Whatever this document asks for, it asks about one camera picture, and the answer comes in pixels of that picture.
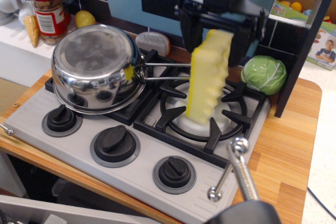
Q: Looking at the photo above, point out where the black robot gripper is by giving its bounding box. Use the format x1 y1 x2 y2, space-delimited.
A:
175 0 267 67

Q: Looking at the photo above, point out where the yellow wavy sponge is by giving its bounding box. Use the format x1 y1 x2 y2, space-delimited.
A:
186 29 233 125

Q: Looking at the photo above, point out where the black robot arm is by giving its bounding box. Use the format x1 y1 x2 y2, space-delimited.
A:
175 0 269 67

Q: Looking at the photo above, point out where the stainless steel pot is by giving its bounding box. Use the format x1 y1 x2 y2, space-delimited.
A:
51 25 190 115

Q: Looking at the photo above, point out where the green toy cabbage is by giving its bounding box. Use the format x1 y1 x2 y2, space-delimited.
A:
241 55 287 95

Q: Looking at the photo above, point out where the cardboard box of toys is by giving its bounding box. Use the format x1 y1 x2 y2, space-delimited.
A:
271 0 335 70

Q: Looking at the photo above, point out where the black right burner grate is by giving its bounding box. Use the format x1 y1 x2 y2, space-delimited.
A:
133 68 270 168

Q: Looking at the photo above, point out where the yellow toy lemon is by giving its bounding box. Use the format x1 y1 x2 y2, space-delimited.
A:
75 10 96 28

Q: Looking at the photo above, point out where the wooden counter board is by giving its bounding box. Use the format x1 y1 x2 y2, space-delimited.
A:
0 50 323 224

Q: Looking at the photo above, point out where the grey toy stove top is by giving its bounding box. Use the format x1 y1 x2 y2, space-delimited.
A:
4 51 270 223

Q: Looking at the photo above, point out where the black right stove knob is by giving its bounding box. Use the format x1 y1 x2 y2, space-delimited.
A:
153 156 196 195

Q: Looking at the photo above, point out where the black stove knob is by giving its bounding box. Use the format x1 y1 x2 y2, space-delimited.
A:
42 105 82 137
90 125 141 168
153 156 196 195

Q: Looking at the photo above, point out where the black middle stove knob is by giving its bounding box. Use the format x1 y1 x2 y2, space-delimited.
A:
90 125 141 168

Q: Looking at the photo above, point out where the red lid spice jar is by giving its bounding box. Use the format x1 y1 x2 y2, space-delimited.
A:
31 0 68 45

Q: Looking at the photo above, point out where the black left stove knob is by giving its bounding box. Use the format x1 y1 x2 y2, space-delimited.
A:
42 105 82 137

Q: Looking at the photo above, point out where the toy ice cream cone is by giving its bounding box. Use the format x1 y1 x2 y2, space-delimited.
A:
24 15 39 48

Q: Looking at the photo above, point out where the grey toy faucet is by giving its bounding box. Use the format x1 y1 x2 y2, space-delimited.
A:
1 0 22 26

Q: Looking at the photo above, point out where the black vertical post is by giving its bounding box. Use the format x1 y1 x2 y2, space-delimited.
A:
274 0 332 118

